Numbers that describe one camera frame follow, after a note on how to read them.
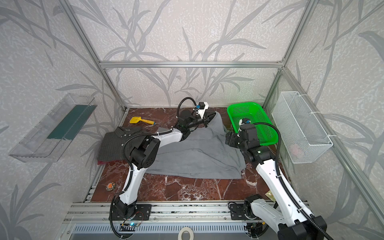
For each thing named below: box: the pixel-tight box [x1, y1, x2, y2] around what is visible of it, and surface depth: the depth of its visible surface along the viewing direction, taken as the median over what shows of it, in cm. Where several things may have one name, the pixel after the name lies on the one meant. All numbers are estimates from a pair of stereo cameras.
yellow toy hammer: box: [129, 116, 156, 125], surface depth 113 cm
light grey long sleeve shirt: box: [145, 113, 247, 179], surface depth 91 cm
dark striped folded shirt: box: [97, 126, 147, 162], surface depth 96 cm
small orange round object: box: [106, 182, 116, 191], surface depth 84 cm
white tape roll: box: [178, 227, 194, 240], surface depth 69 cm
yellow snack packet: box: [265, 189, 277, 202], surface depth 80 cm
